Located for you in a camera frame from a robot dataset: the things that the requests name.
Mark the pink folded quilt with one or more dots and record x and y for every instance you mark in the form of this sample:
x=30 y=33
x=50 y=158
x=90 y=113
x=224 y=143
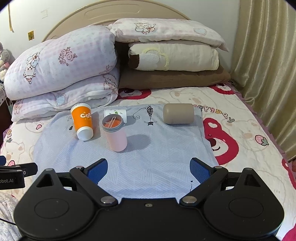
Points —
x=53 y=76

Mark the beige wooden headboard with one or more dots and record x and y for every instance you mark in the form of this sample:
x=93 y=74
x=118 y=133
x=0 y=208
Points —
x=107 y=12

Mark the bear print bedsheet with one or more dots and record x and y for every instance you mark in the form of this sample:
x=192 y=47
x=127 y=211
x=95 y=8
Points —
x=236 y=136

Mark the cream folded blanket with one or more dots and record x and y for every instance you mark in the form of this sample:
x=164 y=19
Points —
x=172 y=55

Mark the beige curtain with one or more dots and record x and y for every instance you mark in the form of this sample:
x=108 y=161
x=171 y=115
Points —
x=263 y=66

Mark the yellow wall sticker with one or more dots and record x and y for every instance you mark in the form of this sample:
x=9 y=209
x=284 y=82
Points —
x=31 y=35

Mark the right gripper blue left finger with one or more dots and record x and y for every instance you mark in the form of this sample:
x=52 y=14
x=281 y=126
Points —
x=88 y=178

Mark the taupe plastic cup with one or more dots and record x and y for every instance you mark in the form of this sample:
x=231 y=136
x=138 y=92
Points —
x=178 y=113

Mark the grey rabbit plush toy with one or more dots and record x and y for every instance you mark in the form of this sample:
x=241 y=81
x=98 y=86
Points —
x=4 y=62

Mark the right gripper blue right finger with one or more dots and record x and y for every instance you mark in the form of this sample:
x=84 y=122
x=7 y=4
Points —
x=208 y=177

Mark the pink tumbler with grey lid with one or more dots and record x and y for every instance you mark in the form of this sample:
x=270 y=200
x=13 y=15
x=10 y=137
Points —
x=114 y=128

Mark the light blue patterned cloth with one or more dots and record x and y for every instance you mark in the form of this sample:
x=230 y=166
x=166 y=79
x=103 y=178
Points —
x=155 y=163

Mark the orange paper cup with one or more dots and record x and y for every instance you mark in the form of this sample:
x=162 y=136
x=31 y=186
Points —
x=82 y=119

